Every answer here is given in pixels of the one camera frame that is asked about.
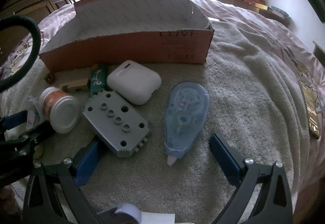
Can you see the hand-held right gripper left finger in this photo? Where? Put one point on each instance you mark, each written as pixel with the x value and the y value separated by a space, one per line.
pixel 86 165

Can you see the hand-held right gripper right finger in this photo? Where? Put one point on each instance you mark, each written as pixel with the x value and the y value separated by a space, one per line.
pixel 224 160

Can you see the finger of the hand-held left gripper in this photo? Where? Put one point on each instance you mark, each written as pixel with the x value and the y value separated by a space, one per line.
pixel 33 135
pixel 15 120

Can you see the white-lidded bottle orange label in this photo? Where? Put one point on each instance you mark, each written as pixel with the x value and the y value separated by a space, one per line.
pixel 63 115

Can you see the grey block with holes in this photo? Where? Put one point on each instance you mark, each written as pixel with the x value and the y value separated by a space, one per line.
pixel 115 125

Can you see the pale blue tape roll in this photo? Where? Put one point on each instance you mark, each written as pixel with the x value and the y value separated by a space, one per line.
pixel 121 212

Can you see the blue correction tape dispenser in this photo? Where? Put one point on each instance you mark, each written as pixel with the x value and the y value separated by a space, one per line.
pixel 186 112

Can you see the wooden block piece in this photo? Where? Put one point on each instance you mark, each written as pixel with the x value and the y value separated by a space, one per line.
pixel 76 84

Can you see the green printed box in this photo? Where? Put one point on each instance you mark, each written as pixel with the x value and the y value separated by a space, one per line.
pixel 97 79

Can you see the white earbuds case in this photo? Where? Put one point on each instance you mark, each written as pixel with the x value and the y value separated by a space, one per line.
pixel 134 82

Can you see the orange cardboard box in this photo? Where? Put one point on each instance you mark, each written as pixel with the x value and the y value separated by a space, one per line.
pixel 127 47

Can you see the small yellowish round object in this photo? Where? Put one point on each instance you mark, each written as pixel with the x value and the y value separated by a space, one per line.
pixel 38 152

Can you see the small red-brown object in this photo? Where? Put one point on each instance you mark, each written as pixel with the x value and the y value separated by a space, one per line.
pixel 49 77

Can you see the white fluffy towel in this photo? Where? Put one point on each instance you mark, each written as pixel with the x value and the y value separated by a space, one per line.
pixel 241 99

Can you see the white paper sheet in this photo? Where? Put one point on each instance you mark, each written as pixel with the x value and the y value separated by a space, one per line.
pixel 157 217

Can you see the black smartphone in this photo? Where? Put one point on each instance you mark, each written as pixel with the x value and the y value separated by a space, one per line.
pixel 311 112

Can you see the pink printed duvet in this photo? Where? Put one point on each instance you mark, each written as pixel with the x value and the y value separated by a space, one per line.
pixel 254 23

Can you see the yellow book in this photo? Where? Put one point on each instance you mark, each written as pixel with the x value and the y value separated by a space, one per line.
pixel 261 6

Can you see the dark green book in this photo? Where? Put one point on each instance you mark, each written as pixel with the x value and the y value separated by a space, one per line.
pixel 279 11

